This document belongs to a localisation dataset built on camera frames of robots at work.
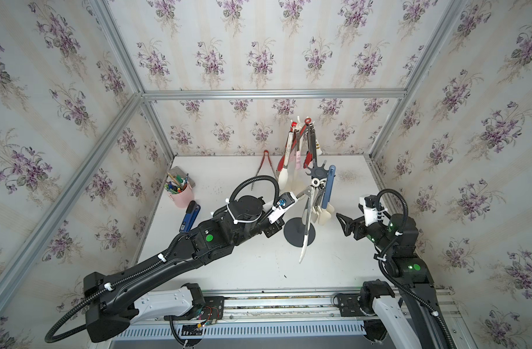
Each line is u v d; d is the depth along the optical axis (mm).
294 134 736
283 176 804
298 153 776
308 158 870
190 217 907
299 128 745
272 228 544
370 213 618
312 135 762
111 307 375
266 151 1226
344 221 661
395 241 529
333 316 719
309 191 564
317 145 818
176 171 1108
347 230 658
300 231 908
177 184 956
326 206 688
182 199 935
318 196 659
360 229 631
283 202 491
